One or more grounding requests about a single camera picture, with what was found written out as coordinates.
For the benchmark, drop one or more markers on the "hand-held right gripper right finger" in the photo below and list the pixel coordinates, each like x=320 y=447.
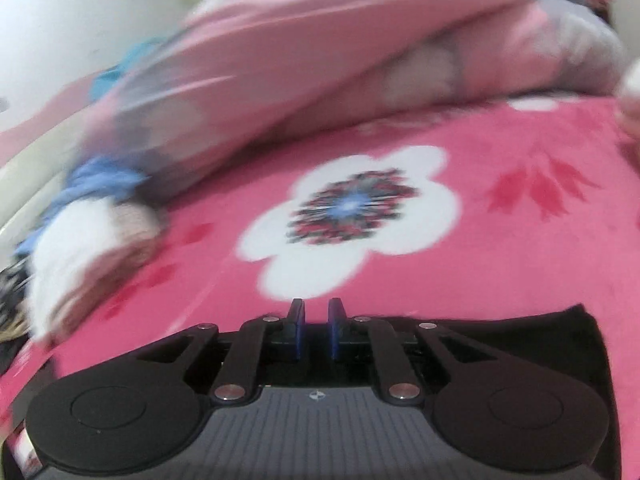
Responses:
x=334 y=330

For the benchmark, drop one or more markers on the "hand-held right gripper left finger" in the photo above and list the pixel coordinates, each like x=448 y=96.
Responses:
x=298 y=330

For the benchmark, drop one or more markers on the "black t-shirt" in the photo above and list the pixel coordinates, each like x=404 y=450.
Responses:
x=550 y=345

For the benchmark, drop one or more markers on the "pale pink garment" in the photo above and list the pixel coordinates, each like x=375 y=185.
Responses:
x=632 y=120

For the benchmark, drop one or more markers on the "pink flower-print blanket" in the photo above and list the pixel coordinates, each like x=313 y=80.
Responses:
x=450 y=270

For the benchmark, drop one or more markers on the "white crumpled garment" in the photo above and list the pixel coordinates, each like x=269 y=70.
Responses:
x=65 y=245

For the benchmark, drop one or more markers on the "light blue garment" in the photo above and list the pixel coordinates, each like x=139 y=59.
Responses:
x=100 y=180

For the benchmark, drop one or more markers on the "pink floral quilt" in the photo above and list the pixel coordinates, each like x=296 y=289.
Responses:
x=325 y=45

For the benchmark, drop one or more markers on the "dark patterned garment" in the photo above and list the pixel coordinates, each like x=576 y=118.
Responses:
x=12 y=285

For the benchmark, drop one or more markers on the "cream padded headboard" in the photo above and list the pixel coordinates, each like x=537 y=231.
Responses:
x=30 y=170

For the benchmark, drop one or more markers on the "turquoise plush toy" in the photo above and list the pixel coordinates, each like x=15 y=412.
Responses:
x=112 y=77

